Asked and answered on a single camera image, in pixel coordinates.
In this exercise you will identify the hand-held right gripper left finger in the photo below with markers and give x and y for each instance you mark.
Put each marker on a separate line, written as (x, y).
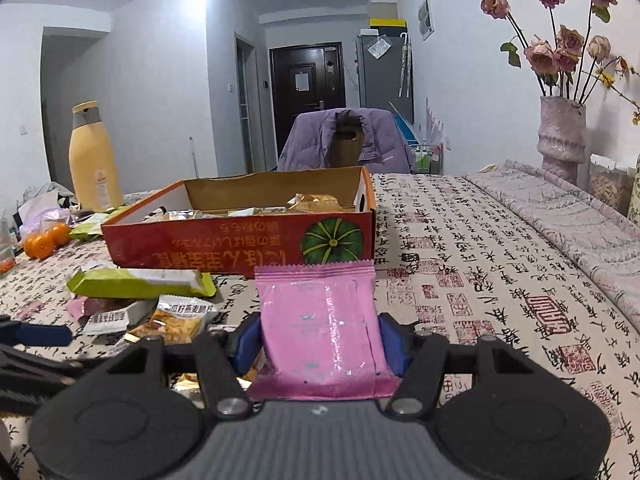
(246, 345)

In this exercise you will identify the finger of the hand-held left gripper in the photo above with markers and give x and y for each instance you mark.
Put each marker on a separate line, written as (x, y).
(45, 335)
(40, 362)

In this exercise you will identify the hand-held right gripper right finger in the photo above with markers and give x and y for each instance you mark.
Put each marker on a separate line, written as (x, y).
(395, 347)

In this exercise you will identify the pile of assorted snack packets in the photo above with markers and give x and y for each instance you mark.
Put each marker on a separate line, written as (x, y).
(175, 322)

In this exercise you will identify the pink snack packet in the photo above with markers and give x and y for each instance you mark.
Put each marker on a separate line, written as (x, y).
(320, 330)

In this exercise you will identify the orange cardboard box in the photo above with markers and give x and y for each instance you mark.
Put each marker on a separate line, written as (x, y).
(225, 250)

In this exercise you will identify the green white snack packet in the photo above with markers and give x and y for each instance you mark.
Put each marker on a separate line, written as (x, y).
(135, 282)
(92, 227)

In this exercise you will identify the clear glass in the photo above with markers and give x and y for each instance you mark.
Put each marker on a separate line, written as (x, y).
(5, 260)

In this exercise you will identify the orange fruit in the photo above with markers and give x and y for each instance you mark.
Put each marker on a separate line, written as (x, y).
(62, 232)
(39, 246)

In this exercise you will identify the white plastic bag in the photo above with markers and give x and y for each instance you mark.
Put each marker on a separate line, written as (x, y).
(40, 210)

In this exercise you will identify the gold snack packet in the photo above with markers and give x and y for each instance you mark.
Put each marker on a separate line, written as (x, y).
(182, 215)
(315, 203)

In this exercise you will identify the yellow thermos jug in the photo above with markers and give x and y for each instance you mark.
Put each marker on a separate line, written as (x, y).
(95, 160)

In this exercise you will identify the wooden chair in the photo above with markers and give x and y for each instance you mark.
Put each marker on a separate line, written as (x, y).
(345, 150)

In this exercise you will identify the folded patterned quilt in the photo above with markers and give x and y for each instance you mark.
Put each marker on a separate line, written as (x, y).
(560, 220)

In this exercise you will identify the purple jacket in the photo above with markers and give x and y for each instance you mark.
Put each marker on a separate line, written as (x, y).
(310, 140)

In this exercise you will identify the pink spiky decoration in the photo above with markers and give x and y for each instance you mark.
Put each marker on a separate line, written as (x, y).
(434, 120)

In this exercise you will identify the grey interior door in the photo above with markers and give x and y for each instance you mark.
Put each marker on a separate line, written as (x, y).
(245, 105)

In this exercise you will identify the pink vase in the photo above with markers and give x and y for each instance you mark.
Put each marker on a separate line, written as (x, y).
(561, 140)

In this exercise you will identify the grey refrigerator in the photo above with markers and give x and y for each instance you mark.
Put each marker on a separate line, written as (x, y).
(385, 80)

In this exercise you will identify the clear storage jar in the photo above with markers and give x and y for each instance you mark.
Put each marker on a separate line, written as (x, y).
(610, 187)

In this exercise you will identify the dark entrance door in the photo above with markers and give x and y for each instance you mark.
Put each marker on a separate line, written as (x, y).
(305, 75)

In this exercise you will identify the hanging folded umbrella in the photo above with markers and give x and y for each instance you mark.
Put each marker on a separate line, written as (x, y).
(405, 65)

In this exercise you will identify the clear plastic bag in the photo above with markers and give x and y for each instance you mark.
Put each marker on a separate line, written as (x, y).
(379, 47)

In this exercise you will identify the yellow box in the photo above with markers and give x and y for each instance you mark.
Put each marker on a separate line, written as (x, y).
(387, 23)

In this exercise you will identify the dried rose bouquet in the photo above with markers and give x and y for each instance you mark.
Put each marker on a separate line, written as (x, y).
(550, 52)

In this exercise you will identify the yellow flower branches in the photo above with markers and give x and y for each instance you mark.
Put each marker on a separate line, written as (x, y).
(627, 90)

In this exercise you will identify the wall panel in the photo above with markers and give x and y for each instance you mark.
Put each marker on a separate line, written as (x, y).
(425, 17)

